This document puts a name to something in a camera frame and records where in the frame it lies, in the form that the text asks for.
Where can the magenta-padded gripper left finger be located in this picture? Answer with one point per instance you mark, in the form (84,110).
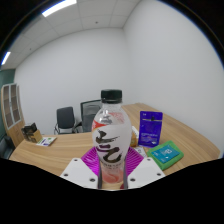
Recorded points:
(78,171)

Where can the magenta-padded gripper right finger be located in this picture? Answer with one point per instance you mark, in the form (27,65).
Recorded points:
(146,171)

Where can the clear drink bottle black cap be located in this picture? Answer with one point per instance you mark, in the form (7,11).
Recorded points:
(111,133)

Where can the green flat box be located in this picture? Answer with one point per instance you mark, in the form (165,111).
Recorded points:
(166,154)

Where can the purple standing pouch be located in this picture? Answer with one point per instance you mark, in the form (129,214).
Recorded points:
(150,128)

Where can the white green leaflet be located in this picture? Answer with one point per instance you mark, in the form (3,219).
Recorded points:
(46,141)

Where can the black office chair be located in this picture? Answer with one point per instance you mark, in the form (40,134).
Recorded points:
(65,118)

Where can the grey mesh office chair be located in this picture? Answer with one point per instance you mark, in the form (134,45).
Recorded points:
(89,113)

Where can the dark brown carton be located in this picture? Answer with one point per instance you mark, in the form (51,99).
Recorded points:
(28,128)

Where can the black armchair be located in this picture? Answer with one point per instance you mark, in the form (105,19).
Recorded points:
(5,148)

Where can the wooden shelf cabinet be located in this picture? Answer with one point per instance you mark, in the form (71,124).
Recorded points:
(11,110)

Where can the long ceiling light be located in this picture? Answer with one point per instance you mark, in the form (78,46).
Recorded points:
(58,7)
(5,58)

